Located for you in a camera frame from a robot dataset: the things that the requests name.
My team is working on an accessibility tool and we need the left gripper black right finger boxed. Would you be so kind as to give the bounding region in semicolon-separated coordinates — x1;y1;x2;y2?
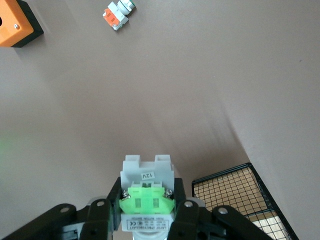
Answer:
167;177;272;240

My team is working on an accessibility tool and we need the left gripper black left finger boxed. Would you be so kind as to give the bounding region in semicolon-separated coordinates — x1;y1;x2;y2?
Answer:
0;176;123;240

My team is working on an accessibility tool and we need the push button switch green block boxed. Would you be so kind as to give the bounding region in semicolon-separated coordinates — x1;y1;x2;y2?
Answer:
118;154;176;240

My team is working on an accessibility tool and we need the brown table cover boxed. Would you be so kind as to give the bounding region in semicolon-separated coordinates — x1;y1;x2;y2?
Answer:
0;0;320;240

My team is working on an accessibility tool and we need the black wire mesh basket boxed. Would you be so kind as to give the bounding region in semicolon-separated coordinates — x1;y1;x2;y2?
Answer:
191;162;300;240

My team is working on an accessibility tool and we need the push button switch orange block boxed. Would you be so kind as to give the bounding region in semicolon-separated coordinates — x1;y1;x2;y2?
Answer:
101;0;138;32

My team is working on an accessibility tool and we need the orange button enclosure box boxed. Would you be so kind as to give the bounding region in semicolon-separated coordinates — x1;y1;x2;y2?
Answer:
0;0;45;49

